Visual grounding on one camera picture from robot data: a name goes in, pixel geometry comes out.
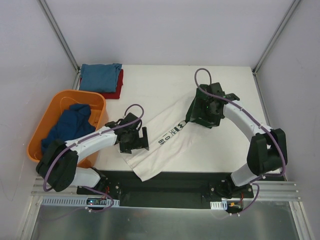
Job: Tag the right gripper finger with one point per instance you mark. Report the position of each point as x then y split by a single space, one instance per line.
212 122
199 108

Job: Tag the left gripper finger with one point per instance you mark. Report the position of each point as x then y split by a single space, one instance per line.
144 139
127 148

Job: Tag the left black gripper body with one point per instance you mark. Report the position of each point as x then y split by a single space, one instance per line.
141 141

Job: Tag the white and green t-shirt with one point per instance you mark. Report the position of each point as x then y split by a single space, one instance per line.
169 134

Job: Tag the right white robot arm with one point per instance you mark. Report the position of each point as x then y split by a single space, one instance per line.
267 146

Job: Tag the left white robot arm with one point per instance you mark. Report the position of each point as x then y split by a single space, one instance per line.
59 165

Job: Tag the folded red t-shirt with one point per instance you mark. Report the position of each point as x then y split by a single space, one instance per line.
117 90

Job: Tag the dark blue t-shirt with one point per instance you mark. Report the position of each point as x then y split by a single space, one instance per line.
72 124

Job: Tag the folded light blue t-shirt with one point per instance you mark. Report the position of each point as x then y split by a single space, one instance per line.
99 78

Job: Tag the orange plastic basket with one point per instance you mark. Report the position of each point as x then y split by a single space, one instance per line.
60 102

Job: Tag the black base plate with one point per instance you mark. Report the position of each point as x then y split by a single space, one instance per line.
171 190

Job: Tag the right white cable duct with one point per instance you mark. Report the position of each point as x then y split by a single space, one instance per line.
219 205

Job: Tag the white cable duct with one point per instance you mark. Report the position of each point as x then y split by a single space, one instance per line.
219 205
68 201

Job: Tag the left white cable duct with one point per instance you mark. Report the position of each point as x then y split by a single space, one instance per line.
68 201

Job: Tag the aluminium front rail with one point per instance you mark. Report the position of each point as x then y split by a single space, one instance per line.
269 189

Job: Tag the right aluminium frame post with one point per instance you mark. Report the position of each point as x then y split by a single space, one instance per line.
277 34

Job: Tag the aluminium frame post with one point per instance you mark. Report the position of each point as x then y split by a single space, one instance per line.
277 34
58 33

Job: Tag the left aluminium frame post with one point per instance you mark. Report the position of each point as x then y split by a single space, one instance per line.
58 33

